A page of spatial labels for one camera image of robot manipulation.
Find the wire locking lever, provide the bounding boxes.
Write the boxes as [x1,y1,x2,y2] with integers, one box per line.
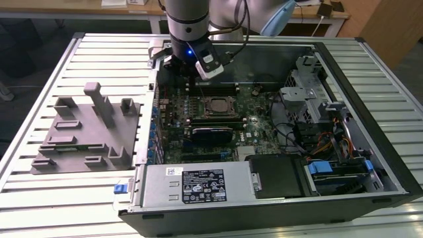
[198,83,210,100]

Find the metal socket cover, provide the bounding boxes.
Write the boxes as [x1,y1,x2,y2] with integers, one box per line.
[205,96,239,117]

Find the CPU socket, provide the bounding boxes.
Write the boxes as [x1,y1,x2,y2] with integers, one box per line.
[202,96,241,119]

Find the black graphics card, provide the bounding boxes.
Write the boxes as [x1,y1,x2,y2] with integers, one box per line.
[191,126,234,150]

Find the wooden desk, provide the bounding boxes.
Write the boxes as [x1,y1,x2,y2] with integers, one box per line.
[0,0,353,38]

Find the silver drive cage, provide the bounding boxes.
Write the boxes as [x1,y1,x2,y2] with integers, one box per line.
[279,55,351,124]

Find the grey parts rack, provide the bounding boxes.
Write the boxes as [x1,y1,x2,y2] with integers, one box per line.
[30,81,143,176]

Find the green motherboard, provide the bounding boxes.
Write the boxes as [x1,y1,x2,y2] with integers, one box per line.
[154,83,301,165]

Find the black expansion slot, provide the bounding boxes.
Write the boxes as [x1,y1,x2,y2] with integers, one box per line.
[182,154,222,161]

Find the silver chipset heatsink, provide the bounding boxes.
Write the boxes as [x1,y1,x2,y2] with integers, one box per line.
[237,145,258,160]

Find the black power adapter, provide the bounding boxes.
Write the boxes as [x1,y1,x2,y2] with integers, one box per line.
[317,3,334,18]

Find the dark office chair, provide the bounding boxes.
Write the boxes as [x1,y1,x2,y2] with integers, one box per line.
[0,18,44,80]

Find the green RAM stick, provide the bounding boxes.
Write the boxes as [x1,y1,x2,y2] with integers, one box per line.
[55,144,93,152]

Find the white stand foot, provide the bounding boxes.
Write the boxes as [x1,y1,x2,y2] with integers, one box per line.
[0,81,15,102]

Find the silver power supply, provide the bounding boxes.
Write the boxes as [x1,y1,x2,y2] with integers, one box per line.
[138,161,263,208]

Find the black plastic shroud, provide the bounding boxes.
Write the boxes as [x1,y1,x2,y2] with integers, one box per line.
[249,154,314,199]

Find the wooden cabinet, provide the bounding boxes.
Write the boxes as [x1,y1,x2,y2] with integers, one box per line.
[339,0,423,69]

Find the black PC case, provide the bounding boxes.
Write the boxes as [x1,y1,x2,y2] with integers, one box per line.
[118,36,423,238]

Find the black disk drive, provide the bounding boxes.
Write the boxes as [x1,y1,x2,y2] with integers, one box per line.
[313,172,370,196]

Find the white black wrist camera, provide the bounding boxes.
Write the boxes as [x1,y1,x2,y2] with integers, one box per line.
[194,48,226,80]

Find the black cable copper fitting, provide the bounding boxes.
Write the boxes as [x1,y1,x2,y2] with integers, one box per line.
[209,26,249,35]

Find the black camera cable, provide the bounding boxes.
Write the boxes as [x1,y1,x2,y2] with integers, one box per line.
[226,0,253,61]

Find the black looped cable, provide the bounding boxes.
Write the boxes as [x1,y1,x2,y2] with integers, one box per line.
[270,92,307,156]

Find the white charging cable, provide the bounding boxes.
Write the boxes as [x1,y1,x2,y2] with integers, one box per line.
[311,14,329,37]

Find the orange yellow power wires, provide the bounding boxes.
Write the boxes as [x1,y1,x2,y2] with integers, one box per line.
[309,118,353,161]

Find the blue latch handle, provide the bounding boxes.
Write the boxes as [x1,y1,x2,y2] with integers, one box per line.
[114,180,130,194]

